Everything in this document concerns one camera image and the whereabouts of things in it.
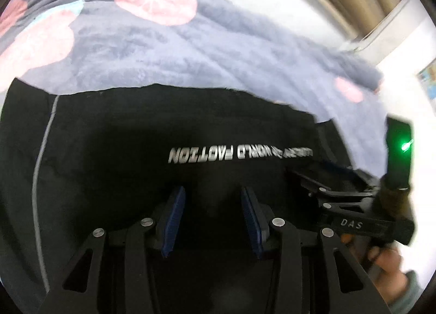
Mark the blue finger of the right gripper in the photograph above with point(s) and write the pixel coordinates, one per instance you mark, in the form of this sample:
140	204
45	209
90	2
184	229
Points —
312	185

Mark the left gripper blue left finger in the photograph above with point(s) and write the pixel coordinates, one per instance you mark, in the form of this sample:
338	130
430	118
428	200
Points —
168	224

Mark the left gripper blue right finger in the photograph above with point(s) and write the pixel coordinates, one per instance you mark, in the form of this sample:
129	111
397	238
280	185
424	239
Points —
257	220

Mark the black hooded jacket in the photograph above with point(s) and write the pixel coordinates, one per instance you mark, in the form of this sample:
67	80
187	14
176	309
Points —
85	177

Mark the person's right hand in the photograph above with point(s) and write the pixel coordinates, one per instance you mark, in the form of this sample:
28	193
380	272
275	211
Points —
390	282

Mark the grey green right sleeve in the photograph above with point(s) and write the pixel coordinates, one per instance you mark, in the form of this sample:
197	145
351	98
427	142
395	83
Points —
405	303

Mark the grey floral bed blanket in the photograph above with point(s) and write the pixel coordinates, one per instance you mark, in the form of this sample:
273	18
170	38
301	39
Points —
72	46

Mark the colourful wall map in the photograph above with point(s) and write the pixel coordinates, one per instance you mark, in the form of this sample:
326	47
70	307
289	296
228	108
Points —
427	79

